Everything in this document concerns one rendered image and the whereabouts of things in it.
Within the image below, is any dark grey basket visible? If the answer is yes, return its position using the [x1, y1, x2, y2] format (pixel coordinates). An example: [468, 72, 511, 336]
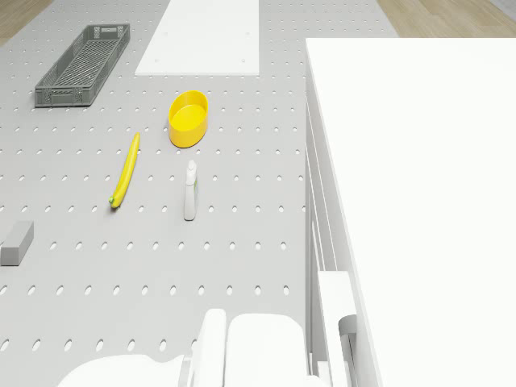
[34, 23, 131, 109]

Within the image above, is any grey cube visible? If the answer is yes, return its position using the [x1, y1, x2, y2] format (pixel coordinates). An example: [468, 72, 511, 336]
[0, 220, 35, 267]

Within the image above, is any white board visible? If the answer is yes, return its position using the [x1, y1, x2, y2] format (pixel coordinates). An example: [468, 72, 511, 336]
[134, 0, 260, 77]

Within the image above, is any yellow bowl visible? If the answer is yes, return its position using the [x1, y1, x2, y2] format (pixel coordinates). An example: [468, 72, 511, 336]
[168, 89, 210, 149]

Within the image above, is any white cabinet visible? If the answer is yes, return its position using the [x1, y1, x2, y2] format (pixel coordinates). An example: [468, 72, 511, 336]
[305, 38, 516, 387]

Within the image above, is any banana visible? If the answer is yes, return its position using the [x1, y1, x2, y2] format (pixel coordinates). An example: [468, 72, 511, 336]
[108, 131, 141, 210]

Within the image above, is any white bottle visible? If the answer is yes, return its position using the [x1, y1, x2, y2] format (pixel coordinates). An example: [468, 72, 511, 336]
[183, 159, 199, 222]

